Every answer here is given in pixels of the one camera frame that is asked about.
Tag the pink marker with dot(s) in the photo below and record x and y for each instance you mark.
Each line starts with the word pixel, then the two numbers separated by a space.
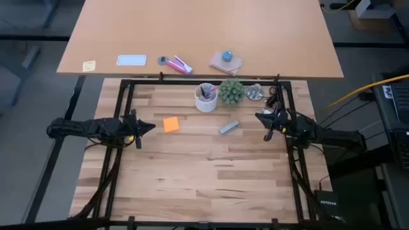
pixel 212 91

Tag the yellow sticky note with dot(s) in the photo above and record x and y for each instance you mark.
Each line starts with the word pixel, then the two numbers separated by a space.
pixel 89 66

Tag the white rectangular card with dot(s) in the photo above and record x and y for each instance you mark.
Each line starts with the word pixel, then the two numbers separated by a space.
pixel 131 60

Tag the white textured pen cup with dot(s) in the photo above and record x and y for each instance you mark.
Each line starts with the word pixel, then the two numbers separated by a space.
pixel 206 103

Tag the black metal table frame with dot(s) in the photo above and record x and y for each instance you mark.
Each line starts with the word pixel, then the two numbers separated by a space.
pixel 179 82

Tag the brown notebook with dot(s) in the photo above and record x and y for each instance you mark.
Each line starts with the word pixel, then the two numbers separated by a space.
pixel 223 65

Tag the beige wooden desk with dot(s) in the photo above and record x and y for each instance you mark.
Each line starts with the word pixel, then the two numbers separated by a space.
pixel 204 32

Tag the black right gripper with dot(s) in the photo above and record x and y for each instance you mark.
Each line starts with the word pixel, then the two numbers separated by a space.
pixel 281 123

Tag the grey round disc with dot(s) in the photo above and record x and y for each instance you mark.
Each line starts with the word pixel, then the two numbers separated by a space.
pixel 162 60

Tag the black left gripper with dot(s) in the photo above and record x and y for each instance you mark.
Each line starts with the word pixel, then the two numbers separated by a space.
pixel 132 127

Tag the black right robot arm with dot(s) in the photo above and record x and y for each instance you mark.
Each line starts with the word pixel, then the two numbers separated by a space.
pixel 329 135

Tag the blue tape roll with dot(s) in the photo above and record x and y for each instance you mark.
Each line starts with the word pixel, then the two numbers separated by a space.
pixel 227 56

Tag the cardboard box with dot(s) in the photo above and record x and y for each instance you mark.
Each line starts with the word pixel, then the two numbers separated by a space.
pixel 367 24

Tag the black network router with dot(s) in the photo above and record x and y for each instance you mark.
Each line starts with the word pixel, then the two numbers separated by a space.
pixel 326 202

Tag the grey stapler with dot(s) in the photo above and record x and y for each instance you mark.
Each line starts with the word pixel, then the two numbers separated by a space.
pixel 229 127

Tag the black pen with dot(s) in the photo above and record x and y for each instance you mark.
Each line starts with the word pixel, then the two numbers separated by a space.
pixel 203 92

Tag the green potted succulent plant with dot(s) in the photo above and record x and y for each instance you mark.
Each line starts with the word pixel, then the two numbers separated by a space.
pixel 231 92

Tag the orange sticky note pad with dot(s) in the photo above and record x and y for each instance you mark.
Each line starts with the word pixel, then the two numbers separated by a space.
pixel 171 124

